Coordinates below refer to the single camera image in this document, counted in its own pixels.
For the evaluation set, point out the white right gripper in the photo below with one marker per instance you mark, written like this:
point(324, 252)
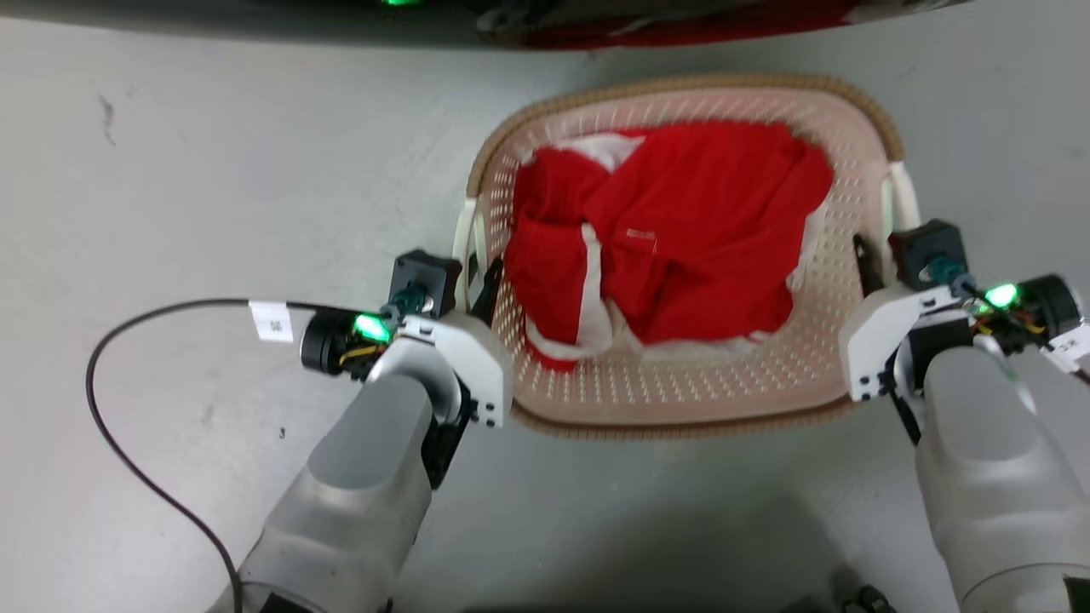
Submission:
point(881, 336)

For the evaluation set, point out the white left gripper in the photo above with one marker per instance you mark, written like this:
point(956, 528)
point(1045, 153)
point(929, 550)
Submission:
point(473, 358)

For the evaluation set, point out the beige plastic laundry basket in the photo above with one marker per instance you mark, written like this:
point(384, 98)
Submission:
point(681, 400)

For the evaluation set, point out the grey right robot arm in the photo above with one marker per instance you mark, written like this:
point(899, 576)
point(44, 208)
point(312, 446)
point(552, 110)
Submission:
point(996, 477)

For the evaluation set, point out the dark robot base part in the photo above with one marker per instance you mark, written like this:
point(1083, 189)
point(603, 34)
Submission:
point(864, 594)

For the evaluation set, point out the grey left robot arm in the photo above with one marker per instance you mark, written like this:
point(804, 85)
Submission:
point(358, 494)

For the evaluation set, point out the red and white garment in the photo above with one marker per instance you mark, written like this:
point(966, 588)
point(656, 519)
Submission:
point(698, 230)

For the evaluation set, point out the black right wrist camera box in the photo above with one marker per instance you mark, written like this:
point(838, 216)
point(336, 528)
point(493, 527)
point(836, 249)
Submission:
point(926, 249)

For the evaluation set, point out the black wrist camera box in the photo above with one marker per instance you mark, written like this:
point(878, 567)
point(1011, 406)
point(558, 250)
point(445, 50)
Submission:
point(424, 279)
point(926, 249)

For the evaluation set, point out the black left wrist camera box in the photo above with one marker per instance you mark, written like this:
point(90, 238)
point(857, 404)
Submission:
point(424, 279)

